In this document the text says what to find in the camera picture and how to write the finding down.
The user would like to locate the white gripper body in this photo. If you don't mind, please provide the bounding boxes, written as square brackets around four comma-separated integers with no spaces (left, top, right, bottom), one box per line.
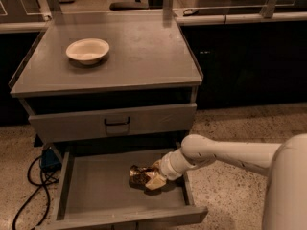
[160,149,192,181]

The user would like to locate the crushed orange can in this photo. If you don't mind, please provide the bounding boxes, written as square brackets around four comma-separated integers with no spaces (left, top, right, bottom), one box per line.
[130,165,158,186]

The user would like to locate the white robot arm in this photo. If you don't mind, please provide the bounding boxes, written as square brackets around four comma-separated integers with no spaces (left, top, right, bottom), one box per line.
[146,134,307,230]

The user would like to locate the grey top drawer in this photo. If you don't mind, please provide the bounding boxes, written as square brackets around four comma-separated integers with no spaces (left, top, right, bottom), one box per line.
[29,103,197,143]

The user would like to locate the grey drawer cabinet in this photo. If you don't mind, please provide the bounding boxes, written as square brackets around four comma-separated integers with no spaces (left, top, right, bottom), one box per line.
[8,10,204,230]

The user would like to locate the grey open middle drawer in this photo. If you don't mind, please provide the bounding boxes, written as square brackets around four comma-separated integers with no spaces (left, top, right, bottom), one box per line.
[36,148,208,230]

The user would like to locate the blue power box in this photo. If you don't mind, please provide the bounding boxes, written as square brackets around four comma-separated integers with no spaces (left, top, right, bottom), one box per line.
[39,148,61,173]

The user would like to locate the white bowl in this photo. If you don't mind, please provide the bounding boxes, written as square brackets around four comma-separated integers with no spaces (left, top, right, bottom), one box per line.
[66,38,110,65]

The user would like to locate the black office chair base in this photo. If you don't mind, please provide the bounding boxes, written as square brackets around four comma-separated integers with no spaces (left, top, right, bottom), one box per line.
[109,0,163,11]

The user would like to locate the black drawer handle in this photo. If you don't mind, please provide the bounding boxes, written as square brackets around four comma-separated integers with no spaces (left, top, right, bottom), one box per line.
[104,117,130,127]

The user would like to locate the black floor cable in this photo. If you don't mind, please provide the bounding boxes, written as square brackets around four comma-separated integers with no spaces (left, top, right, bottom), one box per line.
[12,155,60,230]

